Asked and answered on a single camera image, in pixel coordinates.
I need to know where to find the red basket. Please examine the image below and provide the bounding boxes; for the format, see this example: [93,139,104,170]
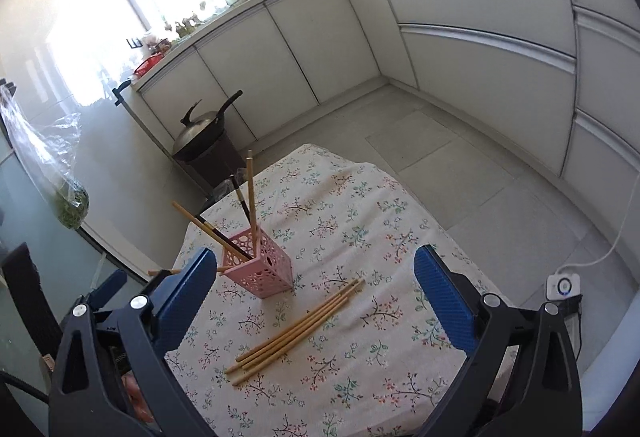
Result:
[134,57,166,77]

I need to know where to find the pink perforated utensil holder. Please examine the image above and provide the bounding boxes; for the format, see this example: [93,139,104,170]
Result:
[221,226,293,300]

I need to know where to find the brown bin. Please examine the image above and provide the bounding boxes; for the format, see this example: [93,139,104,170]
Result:
[175,137,248,193]

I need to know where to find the steel wok lid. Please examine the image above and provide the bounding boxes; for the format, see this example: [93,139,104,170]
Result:
[175,100,221,153]

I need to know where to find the floral tablecloth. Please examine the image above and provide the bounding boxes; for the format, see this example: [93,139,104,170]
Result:
[165,143,506,437]

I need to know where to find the dark chair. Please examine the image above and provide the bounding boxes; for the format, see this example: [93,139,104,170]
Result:
[0,242,63,358]

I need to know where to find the plastic bag of greens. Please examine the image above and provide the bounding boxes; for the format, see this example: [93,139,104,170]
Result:
[0,84,91,230]

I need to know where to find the black-tipped wooden chopstick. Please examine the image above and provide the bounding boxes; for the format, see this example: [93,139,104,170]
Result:
[172,202,253,263]
[231,174,253,225]

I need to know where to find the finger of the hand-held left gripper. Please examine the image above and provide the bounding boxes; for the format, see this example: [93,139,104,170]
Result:
[89,268,129,314]

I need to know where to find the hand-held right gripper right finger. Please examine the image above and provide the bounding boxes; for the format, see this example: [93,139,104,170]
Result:
[413,244,584,437]

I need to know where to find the tall light wooden chopstick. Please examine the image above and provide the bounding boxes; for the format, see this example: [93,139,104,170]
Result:
[246,150,261,243]

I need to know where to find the frosted glass door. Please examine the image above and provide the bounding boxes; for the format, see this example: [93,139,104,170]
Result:
[0,82,166,368]

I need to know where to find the crumpled plastic bag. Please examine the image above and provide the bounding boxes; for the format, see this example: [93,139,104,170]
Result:
[202,182,236,213]

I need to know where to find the row of small jars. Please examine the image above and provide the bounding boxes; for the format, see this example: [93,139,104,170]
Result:
[160,7,211,40]

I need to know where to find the white cable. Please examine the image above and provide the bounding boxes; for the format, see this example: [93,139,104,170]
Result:
[570,172,633,268]

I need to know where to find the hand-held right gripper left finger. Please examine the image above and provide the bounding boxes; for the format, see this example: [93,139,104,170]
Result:
[47,246,219,437]

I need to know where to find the white power strip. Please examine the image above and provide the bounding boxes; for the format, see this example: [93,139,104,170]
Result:
[545,273,583,305]

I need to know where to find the black wok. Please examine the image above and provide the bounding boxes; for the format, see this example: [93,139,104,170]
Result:
[172,90,244,163]

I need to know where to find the person's left hand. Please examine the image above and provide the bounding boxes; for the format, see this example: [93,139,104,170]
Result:
[122,373,157,426]

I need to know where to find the grey pole with black clamp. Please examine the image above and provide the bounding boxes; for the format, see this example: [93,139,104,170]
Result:
[111,81,211,203]

